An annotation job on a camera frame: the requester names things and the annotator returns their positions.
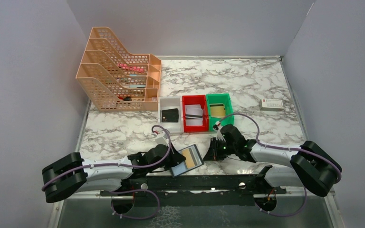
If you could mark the peach plastic desk organizer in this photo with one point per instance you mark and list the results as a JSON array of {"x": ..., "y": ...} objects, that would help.
[{"x": 109, "y": 88}]

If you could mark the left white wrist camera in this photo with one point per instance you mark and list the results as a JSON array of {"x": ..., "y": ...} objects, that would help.
[{"x": 162, "y": 139}]

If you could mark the black leather card holder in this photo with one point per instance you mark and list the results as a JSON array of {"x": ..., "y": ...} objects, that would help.
[{"x": 180, "y": 168}]

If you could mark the gold card with black stripe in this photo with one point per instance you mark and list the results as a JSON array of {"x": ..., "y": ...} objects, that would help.
[{"x": 192, "y": 159}]

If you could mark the white card box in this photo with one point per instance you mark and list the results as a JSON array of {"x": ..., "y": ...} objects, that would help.
[{"x": 271, "y": 104}]

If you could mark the green plastic bin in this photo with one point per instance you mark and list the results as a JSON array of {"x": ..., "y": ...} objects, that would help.
[{"x": 220, "y": 98}]

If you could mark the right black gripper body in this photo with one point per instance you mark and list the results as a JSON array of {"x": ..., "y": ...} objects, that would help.
[{"x": 231, "y": 148}]

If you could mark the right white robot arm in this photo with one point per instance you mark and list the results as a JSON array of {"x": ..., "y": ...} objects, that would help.
[{"x": 306, "y": 165}]

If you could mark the black credit card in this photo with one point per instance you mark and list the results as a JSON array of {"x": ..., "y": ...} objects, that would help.
[{"x": 170, "y": 115}]

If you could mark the red plastic bin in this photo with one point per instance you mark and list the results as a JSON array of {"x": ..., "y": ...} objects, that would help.
[{"x": 195, "y": 125}]

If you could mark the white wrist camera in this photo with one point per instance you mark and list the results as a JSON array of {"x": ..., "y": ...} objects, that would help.
[
  {"x": 219, "y": 135},
  {"x": 162, "y": 139}
]

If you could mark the pink highlighter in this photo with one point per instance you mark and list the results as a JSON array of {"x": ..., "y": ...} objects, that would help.
[{"x": 133, "y": 69}]

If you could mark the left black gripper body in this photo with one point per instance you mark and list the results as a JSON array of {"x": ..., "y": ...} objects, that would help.
[{"x": 170, "y": 161}]

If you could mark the white card with black stripe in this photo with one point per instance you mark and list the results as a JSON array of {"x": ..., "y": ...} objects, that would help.
[{"x": 188, "y": 107}]

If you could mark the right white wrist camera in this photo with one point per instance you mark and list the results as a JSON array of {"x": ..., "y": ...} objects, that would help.
[{"x": 219, "y": 135}]

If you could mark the white plastic bin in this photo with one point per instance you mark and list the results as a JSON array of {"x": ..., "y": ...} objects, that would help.
[{"x": 170, "y": 102}]

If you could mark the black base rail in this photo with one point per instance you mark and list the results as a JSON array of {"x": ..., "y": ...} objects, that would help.
[{"x": 191, "y": 190}]

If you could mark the gold credit card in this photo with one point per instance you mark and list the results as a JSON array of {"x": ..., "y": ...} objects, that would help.
[{"x": 217, "y": 110}]

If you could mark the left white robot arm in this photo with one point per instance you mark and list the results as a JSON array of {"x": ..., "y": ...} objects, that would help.
[{"x": 72, "y": 173}]

